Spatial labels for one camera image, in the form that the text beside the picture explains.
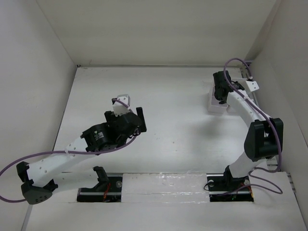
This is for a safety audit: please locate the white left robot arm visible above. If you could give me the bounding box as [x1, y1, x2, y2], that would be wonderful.
[16, 107, 147, 205]

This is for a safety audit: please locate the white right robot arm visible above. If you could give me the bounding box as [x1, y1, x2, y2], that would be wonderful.
[213, 71, 283, 191]

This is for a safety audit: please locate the white divided organizer left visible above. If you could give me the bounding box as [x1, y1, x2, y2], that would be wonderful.
[207, 81, 227, 114]

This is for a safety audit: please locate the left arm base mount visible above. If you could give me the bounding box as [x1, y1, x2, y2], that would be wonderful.
[77, 166, 123, 203]

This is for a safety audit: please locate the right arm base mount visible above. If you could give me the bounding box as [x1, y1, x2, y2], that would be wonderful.
[204, 174, 254, 202]

